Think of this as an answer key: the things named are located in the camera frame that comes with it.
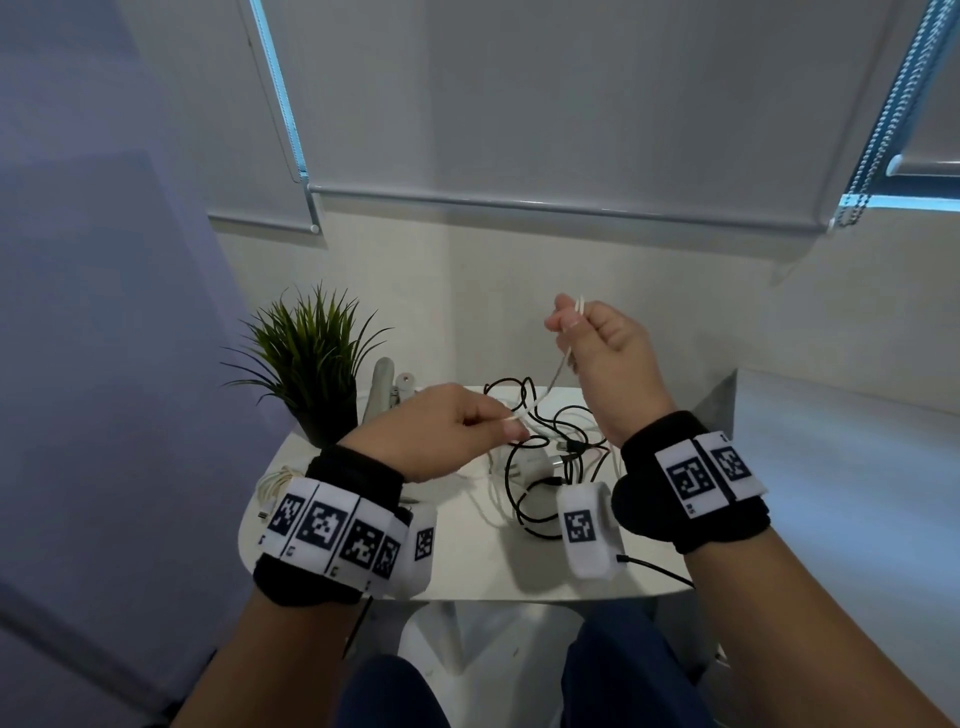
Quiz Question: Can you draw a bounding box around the person's right hand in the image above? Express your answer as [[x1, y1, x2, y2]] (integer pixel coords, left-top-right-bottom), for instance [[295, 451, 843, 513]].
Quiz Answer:
[[545, 293, 679, 449]]

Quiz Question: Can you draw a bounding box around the person's left hand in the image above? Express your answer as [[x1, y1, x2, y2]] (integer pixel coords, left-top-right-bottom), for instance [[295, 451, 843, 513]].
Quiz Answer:
[[338, 382, 530, 484]]

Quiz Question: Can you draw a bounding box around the pile of cables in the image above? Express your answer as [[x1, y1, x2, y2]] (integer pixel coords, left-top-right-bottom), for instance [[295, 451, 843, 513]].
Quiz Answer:
[[479, 374, 624, 541]]

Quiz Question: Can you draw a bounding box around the off-white usb cable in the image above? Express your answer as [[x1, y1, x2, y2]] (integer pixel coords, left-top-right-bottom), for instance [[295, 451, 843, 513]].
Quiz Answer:
[[513, 294, 586, 444]]

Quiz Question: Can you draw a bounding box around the thin black cable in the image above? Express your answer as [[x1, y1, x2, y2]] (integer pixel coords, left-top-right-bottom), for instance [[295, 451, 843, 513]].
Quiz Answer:
[[483, 377, 609, 541]]

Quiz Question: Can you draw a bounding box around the beige charging cable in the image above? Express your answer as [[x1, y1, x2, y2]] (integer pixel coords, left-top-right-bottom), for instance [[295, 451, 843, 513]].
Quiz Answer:
[[257, 464, 305, 523]]

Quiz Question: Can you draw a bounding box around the person's right forearm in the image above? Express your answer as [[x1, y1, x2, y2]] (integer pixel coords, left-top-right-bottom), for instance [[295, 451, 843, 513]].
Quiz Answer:
[[686, 517, 954, 728]]

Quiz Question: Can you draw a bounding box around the person's left forearm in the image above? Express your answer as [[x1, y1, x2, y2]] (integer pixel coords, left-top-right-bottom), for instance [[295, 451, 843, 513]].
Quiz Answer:
[[172, 588, 369, 728]]

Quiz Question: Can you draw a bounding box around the person's left leg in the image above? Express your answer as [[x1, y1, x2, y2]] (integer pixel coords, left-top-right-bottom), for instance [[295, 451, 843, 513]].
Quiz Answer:
[[333, 654, 451, 728]]

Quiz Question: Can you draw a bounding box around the person's leg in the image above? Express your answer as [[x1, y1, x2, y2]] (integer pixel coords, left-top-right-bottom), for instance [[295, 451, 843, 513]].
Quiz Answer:
[[333, 654, 451, 728], [560, 603, 714, 728]]

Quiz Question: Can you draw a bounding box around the person's right leg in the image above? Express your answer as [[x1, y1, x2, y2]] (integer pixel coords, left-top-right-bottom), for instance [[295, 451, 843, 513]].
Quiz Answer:
[[560, 603, 714, 728]]

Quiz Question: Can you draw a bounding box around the grey oblong device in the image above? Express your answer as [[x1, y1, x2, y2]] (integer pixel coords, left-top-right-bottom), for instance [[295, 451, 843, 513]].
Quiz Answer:
[[362, 357, 397, 425]]

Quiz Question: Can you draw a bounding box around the green plant in black pot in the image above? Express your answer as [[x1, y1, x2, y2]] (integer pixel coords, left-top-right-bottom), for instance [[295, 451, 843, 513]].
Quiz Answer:
[[222, 284, 395, 449]]

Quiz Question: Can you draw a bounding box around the white charger adapter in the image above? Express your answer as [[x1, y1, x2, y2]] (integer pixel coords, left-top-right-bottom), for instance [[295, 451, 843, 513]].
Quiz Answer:
[[517, 446, 568, 489]]

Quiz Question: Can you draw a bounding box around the black wristband with marker tags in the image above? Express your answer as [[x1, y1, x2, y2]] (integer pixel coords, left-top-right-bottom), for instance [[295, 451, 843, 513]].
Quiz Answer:
[[611, 410, 772, 555], [252, 446, 414, 607]]

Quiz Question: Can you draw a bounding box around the wide white roller blind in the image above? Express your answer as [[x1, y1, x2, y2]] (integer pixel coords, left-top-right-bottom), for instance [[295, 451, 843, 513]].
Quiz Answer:
[[251, 0, 931, 234]]

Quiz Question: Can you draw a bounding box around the thin black camera cord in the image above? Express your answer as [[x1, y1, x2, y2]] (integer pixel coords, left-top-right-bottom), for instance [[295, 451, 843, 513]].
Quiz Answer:
[[616, 554, 695, 590], [343, 596, 374, 661]]

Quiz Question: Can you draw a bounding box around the metal bead chain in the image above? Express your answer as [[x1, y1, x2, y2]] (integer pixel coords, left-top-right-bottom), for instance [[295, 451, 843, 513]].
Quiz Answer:
[[832, 0, 954, 228]]

